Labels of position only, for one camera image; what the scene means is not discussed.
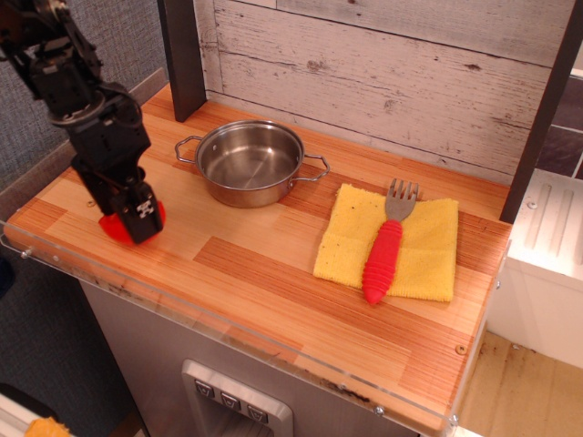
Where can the fork with red handle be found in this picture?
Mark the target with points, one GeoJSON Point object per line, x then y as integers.
{"type": "Point", "coordinates": [380, 267]}

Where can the clear acrylic edge guard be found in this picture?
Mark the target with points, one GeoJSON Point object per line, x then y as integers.
{"type": "Point", "coordinates": [150, 334]}

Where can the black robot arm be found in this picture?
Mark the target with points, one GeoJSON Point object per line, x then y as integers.
{"type": "Point", "coordinates": [43, 44]}

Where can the yellow folded cloth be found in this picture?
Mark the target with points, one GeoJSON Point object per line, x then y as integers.
{"type": "Point", "coordinates": [412, 258]}

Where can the yellow object at corner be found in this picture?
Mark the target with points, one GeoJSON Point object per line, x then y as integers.
{"type": "Point", "coordinates": [46, 427]}

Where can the dark right upright post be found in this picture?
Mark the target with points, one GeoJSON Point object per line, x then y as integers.
{"type": "Point", "coordinates": [556, 84]}

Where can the silver dispenser panel with buttons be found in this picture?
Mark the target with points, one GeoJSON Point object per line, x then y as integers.
{"type": "Point", "coordinates": [222, 406]}

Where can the stainless steel pot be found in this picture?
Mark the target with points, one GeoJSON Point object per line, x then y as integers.
{"type": "Point", "coordinates": [251, 163]}

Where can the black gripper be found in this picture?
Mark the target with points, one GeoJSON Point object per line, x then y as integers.
{"type": "Point", "coordinates": [108, 148]}

